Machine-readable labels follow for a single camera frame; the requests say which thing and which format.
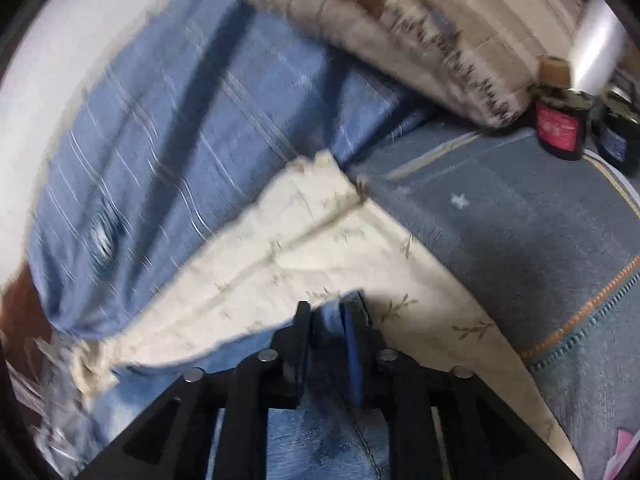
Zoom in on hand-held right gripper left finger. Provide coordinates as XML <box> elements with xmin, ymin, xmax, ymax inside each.
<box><xmin>75</xmin><ymin>301</ymin><xmax>312</xmax><ymax>480</ymax></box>

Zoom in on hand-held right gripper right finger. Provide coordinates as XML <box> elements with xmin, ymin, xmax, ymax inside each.
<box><xmin>339</xmin><ymin>290</ymin><xmax>583</xmax><ymax>480</ymax></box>

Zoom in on blue denim pants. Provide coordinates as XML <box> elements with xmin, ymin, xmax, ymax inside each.
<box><xmin>90</xmin><ymin>294</ymin><xmax>401</xmax><ymax>480</ymax></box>

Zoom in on cream leaf-print bed sheet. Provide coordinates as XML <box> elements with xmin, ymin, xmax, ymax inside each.
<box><xmin>70</xmin><ymin>150</ymin><xmax>583</xmax><ymax>480</ymax></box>

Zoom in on grey star-print blanket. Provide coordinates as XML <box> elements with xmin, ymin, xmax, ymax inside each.
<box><xmin>345</xmin><ymin>125</ymin><xmax>640</xmax><ymax>480</ymax></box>

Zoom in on blue plaid shirt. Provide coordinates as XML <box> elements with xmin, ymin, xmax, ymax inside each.
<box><xmin>27</xmin><ymin>0</ymin><xmax>436</xmax><ymax>346</ymax></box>

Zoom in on clear plastic bag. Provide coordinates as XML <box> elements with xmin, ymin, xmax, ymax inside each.
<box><xmin>5</xmin><ymin>335</ymin><xmax>101</xmax><ymax>466</ymax></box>

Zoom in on pink paper packet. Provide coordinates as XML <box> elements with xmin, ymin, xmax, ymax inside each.
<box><xmin>602</xmin><ymin>427</ymin><xmax>640</xmax><ymax>480</ymax></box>

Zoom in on dark bottle with red label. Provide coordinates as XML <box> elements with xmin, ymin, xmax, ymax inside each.
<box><xmin>530</xmin><ymin>57</ymin><xmax>596</xmax><ymax>162</ymax></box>

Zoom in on beige patterned pillow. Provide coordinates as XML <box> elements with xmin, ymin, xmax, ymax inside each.
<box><xmin>242</xmin><ymin>0</ymin><xmax>591</xmax><ymax>131</ymax></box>

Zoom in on dark bottle with blue label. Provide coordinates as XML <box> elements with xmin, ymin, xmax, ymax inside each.
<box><xmin>595</xmin><ymin>85</ymin><xmax>640</xmax><ymax>172</ymax></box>

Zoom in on white cylinder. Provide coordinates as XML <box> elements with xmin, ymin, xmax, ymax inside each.
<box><xmin>572</xmin><ymin>0</ymin><xmax>628</xmax><ymax>96</ymax></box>

